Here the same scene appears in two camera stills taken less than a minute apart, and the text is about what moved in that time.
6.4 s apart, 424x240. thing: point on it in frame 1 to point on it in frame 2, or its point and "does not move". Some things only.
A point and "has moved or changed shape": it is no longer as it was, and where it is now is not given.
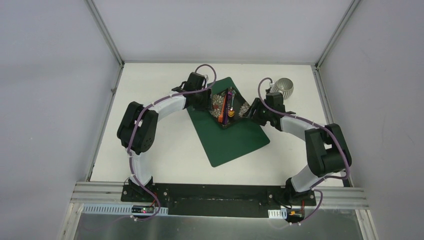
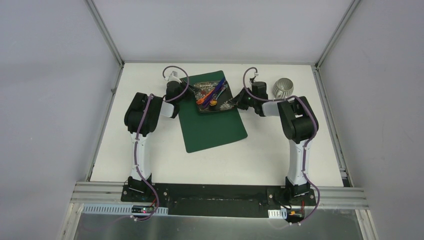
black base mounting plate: (215, 201) does not move
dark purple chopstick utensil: (229, 99) to (224, 86)
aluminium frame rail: (348, 197) does not move
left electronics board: (142, 209) does not move
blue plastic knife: (225, 109) to (214, 90)
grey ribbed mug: (284, 85) does not move
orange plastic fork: (221, 117) has moved or changed shape
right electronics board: (295, 213) does not move
